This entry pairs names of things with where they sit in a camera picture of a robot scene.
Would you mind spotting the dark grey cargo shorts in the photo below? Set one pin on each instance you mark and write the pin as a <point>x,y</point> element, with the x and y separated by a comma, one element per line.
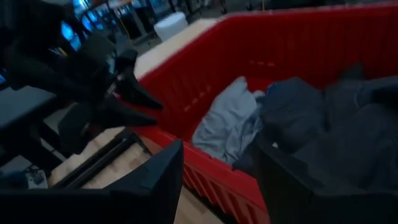
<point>342,130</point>

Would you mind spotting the glowing blue screen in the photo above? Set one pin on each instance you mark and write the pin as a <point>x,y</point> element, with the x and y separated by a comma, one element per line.
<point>70,34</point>
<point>90,18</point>

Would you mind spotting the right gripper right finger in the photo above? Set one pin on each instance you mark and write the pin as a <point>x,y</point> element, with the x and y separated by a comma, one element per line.
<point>286,199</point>

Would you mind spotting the beige wooden desk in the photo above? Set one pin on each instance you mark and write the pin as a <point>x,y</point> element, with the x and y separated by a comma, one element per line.
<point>174,46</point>

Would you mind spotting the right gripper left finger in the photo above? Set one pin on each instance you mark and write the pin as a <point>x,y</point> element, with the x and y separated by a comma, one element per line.
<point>149,193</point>

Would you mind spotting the white round container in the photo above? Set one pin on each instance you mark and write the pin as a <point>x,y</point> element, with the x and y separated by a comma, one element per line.
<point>171,26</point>

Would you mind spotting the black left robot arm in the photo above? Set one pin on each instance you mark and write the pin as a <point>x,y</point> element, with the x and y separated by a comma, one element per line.
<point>28,62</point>

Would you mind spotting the white printed paper booklet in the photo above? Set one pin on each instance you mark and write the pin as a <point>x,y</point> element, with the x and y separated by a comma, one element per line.
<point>37,179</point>

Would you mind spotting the dark grey side desk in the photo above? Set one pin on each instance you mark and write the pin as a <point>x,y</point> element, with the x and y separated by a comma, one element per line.
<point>25,105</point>

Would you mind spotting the light grey garment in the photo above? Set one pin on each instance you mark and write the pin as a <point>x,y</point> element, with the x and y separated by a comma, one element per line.
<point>230,124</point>

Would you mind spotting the red plastic laundry bin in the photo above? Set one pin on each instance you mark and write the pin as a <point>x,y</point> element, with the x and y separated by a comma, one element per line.
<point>280,40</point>

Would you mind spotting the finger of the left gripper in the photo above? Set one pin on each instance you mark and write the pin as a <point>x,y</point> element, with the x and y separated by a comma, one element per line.
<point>124,118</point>
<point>133,95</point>

